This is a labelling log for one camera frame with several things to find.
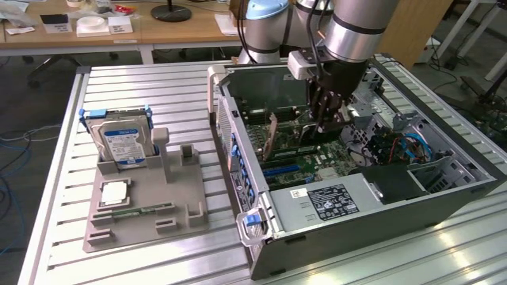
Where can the red packet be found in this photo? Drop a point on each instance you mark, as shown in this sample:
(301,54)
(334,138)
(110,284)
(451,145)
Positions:
(123,9)

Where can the green RAM stick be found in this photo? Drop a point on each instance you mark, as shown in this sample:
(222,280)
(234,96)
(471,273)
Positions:
(293,153)
(135,211)

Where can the hard disk in blue carrier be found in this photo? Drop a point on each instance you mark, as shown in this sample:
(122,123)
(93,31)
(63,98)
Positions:
(119,142)

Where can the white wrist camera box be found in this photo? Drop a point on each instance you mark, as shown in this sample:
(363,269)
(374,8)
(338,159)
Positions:
(301,66)

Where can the silver CPU chip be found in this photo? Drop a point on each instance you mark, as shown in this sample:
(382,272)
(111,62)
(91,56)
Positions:
(114,193)

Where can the black equipment stand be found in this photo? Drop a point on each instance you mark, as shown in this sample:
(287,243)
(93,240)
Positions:
(489,92)

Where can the white box with black top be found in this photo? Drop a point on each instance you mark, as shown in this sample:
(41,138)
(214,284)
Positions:
(58,28)

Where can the grey plastic parts rack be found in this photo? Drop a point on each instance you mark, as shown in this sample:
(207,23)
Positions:
(150,196)

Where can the black and silver PC case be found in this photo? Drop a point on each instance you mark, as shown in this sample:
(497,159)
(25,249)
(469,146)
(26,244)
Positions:
(357,243)

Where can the blue expansion slot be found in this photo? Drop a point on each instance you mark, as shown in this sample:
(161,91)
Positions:
(281,169)

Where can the clear plastic bag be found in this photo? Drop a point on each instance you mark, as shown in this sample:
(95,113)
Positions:
(17,16)

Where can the graphics card with black shroud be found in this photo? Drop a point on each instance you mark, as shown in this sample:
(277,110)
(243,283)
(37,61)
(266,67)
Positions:
(309,136)

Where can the brown cardboard box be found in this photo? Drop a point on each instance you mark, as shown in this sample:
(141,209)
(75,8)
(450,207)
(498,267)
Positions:
(234,10)

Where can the white labelled box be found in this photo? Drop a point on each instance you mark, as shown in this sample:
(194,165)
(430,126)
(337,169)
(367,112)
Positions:
(119,25)

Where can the black plastic air shroud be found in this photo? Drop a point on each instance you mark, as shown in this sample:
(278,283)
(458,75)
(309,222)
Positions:
(393,184)

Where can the wooden cabinet panel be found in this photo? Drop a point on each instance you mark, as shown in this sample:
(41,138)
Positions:
(407,29)

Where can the grey power supply unit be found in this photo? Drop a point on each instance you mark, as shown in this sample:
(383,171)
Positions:
(293,207)

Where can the white paper stack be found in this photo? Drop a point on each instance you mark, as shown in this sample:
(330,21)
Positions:
(227,26)

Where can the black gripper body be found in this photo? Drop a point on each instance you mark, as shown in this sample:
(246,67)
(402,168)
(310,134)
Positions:
(341,77)

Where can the green motherboard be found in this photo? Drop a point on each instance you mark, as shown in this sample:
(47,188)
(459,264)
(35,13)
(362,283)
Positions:
(309,161)

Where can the black office chair base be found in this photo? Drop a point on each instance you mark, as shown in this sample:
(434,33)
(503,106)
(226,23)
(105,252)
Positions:
(34,83)

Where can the silver chipset heatsink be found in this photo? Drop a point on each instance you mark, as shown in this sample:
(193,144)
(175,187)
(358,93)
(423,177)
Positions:
(327,174)

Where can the wooden desk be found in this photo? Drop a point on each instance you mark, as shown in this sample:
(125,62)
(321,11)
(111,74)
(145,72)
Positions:
(178,29)

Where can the black lamp base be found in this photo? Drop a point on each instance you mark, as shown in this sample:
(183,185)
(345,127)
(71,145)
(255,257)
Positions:
(171,14)

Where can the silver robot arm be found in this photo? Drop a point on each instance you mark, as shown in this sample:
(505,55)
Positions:
(357,29)

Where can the metal disk bay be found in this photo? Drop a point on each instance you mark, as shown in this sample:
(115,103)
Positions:
(439,178)

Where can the white paper card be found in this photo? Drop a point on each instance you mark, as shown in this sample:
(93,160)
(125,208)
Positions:
(21,30)

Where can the white tape roll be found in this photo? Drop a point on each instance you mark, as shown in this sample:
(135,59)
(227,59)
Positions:
(74,3)

